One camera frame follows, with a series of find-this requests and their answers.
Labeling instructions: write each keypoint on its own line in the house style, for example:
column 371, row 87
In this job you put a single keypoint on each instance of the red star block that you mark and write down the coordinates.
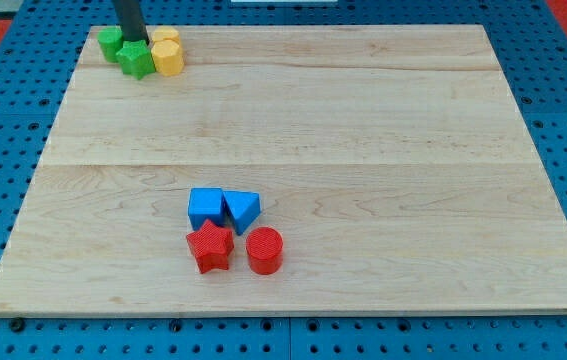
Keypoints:
column 211, row 246

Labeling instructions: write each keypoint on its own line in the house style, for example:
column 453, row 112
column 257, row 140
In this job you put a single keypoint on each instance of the red cylinder block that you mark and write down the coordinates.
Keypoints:
column 264, row 246

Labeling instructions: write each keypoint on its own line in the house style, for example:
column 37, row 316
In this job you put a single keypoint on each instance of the green star block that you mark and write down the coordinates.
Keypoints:
column 135, row 59

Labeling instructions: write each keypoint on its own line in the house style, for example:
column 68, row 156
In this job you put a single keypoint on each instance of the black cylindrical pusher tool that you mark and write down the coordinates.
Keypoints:
column 131, row 20

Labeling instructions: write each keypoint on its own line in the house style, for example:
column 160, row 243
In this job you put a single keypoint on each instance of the blue triangle block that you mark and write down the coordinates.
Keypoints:
column 243, row 207

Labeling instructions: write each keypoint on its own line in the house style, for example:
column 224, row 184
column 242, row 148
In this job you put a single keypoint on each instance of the blue cube block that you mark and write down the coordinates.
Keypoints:
column 206, row 204

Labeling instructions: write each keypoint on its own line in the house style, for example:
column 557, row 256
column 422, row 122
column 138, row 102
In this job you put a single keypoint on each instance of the light wooden board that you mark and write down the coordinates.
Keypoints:
column 393, row 160

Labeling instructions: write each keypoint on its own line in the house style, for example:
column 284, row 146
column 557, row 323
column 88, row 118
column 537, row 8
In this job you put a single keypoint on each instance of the green cylinder block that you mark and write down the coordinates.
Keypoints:
column 110, row 40

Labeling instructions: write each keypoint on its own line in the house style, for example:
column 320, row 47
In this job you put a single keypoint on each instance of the yellow block rear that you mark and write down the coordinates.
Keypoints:
column 165, row 33

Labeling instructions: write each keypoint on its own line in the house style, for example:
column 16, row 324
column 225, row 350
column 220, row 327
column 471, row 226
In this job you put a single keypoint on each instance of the yellow hexagon block front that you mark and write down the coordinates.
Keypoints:
column 168, row 57

